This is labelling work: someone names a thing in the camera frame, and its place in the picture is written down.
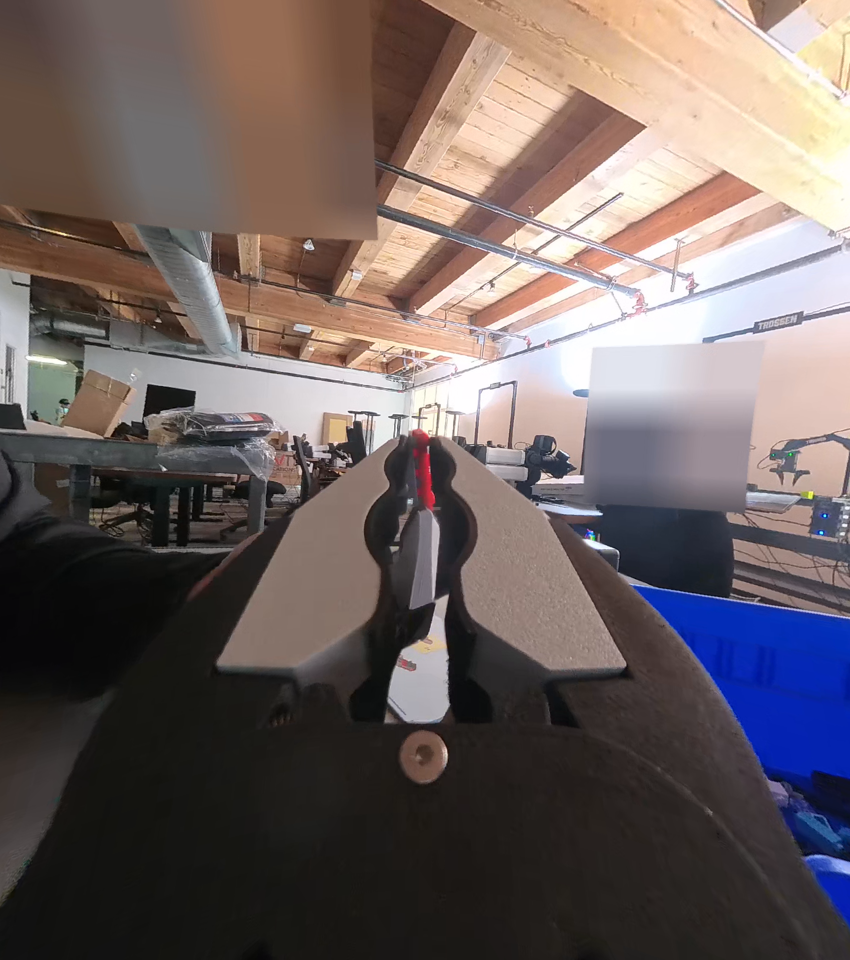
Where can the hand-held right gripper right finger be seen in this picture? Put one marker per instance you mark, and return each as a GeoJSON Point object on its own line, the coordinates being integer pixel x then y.
{"type": "Point", "coordinates": [530, 592]}

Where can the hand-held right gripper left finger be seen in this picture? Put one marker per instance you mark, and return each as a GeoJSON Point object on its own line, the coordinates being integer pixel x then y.
{"type": "Point", "coordinates": [305, 585]}

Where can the grey toy brick plate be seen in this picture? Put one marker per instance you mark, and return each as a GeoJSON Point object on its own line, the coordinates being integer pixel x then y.
{"type": "Point", "coordinates": [419, 559]}

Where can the red toy brick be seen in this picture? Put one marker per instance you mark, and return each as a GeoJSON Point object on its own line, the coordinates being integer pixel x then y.
{"type": "Point", "coordinates": [422, 465]}

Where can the person's left forearm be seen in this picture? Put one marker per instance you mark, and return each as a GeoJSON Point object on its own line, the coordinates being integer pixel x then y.
{"type": "Point", "coordinates": [80, 600]}

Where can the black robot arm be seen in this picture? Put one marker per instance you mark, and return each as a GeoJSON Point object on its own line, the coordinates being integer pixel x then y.
{"type": "Point", "coordinates": [837, 442]}

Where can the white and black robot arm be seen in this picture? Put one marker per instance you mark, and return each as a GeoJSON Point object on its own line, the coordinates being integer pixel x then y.
{"type": "Point", "coordinates": [545, 454]}

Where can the white flat box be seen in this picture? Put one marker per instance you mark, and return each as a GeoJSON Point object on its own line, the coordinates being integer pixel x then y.
{"type": "Point", "coordinates": [560, 487]}

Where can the pale instruction booklet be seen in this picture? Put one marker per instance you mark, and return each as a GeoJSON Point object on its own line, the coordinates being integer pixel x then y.
{"type": "Point", "coordinates": [421, 690]}

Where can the plastic-wrapped dark bundle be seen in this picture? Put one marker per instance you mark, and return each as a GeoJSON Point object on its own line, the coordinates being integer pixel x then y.
{"type": "Point", "coordinates": [222, 427]}

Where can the black monitor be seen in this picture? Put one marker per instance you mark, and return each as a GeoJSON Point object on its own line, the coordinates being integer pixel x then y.
{"type": "Point", "coordinates": [170, 401]}

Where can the steel workbench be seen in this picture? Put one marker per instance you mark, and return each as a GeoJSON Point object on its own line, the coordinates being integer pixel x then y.
{"type": "Point", "coordinates": [57, 446]}

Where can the black electronics box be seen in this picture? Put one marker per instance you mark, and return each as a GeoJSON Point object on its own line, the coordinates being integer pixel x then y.
{"type": "Point", "coordinates": [833, 517]}

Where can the grey ceiling pipe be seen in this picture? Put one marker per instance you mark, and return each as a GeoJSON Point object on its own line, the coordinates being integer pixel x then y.
{"type": "Point", "coordinates": [507, 251]}

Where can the black ceiling pipe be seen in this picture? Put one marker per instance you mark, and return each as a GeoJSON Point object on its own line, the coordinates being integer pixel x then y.
{"type": "Point", "coordinates": [515, 217]}

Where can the large pile of toy bricks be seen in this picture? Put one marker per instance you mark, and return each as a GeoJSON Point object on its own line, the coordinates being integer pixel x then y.
{"type": "Point", "coordinates": [844, 825]}

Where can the silver ventilation duct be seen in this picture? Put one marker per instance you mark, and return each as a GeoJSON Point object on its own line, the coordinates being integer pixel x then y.
{"type": "Point", "coordinates": [192, 292]}

